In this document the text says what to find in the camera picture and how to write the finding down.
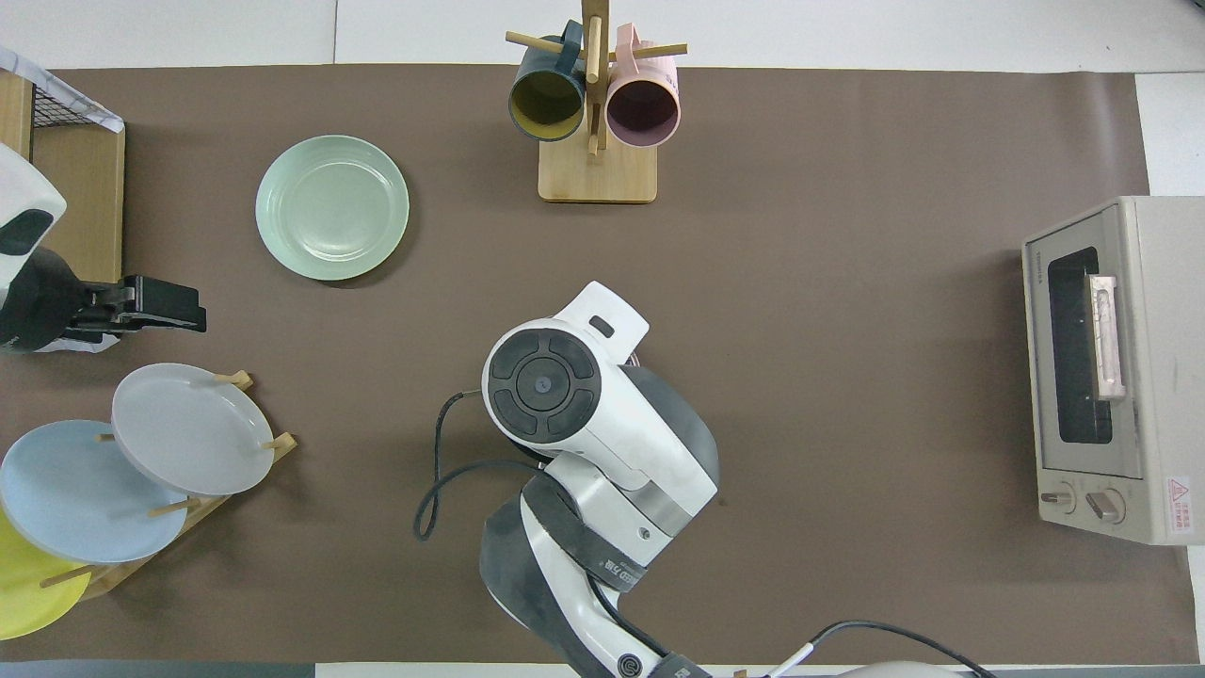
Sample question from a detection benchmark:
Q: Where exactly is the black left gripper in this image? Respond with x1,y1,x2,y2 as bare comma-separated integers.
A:
120,275,209,334

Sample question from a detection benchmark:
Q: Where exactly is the grey plate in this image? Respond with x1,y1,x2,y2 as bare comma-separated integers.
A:
110,362,277,498

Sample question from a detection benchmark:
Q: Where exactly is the wooden plate rack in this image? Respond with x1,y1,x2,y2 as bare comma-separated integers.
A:
38,369,299,605

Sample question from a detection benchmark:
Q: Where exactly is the mint green plate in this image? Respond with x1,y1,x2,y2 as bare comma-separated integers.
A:
254,134,411,283

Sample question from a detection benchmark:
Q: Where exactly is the light blue plate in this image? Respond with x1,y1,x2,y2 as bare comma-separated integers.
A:
0,418,190,565

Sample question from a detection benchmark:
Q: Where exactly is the yellow plate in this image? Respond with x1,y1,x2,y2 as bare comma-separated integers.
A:
0,507,93,642

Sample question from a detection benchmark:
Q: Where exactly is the white crumpled paper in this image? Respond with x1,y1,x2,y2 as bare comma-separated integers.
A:
36,332,122,356

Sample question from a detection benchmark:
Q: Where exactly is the white checked cloth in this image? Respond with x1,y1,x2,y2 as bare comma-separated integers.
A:
0,45,127,134

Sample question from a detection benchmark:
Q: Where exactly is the dark teal mug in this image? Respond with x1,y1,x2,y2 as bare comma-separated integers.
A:
507,20,587,143

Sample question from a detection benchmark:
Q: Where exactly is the wooden mug tree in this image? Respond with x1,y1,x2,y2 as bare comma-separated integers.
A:
505,0,689,205

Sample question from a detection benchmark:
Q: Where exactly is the pink ribbed mug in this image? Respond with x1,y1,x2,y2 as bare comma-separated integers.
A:
604,23,683,150

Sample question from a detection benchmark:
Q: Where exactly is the brown table mat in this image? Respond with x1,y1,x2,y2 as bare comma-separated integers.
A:
0,63,1202,666

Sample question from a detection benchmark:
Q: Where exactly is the beige toaster oven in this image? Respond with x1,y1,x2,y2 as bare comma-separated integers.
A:
1020,195,1205,548

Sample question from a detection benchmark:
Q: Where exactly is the black wire basket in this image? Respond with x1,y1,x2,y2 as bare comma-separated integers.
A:
26,79,101,131

